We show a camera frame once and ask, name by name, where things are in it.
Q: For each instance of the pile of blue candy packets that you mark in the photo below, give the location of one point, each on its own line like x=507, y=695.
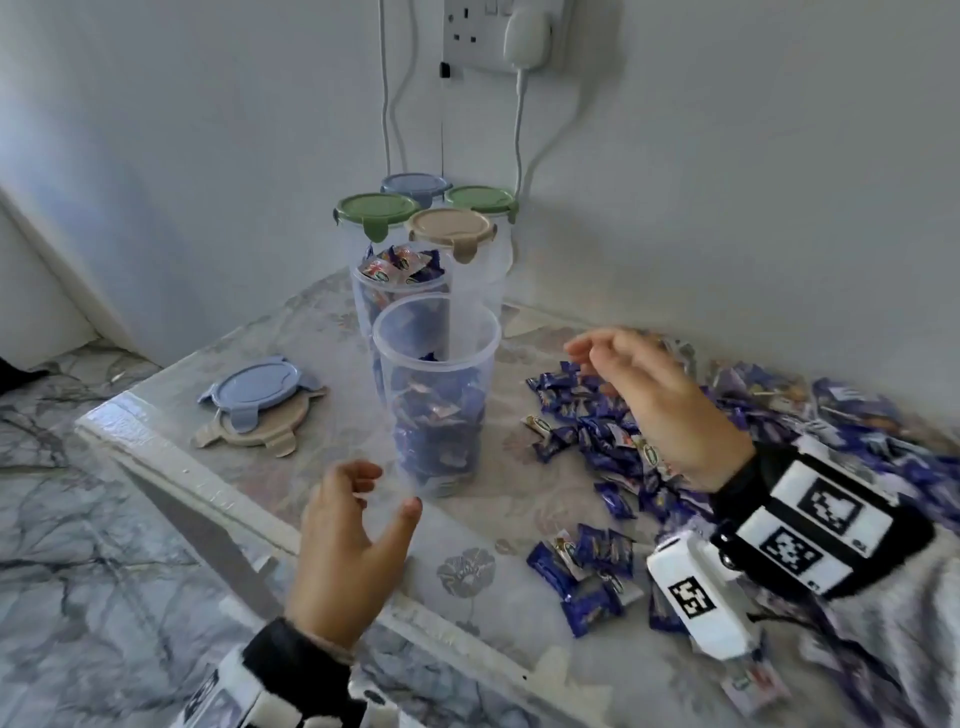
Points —
x=757, y=420

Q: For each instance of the candy packets filling open container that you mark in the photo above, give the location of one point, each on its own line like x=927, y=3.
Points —
x=435, y=435

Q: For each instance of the black wrist band with markers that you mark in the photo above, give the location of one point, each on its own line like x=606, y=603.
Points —
x=825, y=510
x=296, y=675

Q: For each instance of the clear container with blue lid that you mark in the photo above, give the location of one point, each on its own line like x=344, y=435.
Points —
x=416, y=184

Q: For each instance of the person's right forearm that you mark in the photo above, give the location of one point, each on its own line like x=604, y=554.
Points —
x=892, y=645

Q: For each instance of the floral plastic table cover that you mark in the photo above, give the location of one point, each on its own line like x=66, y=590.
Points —
x=510, y=540

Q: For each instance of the blue plastic lid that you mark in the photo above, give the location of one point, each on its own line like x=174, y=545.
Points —
x=255, y=390

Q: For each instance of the heap of candies topping container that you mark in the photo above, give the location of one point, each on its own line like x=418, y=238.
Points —
x=397, y=266

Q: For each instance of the person's left hand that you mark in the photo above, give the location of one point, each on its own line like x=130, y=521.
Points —
x=334, y=562

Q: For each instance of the beige plastic lid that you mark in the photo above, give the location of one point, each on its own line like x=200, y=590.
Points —
x=277, y=439

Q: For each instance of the white wall socket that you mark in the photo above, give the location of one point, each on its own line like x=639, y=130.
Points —
x=472, y=30

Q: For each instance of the clear container with green lid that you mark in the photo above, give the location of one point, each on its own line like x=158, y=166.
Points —
x=375, y=210
x=480, y=197

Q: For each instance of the clear container full of candies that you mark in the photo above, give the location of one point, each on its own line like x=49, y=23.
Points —
x=367, y=307

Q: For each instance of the clear open plastic container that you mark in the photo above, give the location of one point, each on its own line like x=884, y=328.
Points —
x=439, y=352

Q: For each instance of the person's right fingers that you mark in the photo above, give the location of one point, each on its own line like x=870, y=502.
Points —
x=604, y=349

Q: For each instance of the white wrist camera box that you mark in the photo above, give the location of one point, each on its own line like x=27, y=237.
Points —
x=697, y=596

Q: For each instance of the person's right hand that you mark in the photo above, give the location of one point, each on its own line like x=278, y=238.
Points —
x=675, y=420

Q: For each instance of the person's left thumb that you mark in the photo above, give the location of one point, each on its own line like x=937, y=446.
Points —
x=399, y=529

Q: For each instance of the white plug charger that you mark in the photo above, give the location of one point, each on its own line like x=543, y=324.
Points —
x=527, y=37

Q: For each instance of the clear container with beige lid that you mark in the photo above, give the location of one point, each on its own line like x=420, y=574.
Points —
x=450, y=225

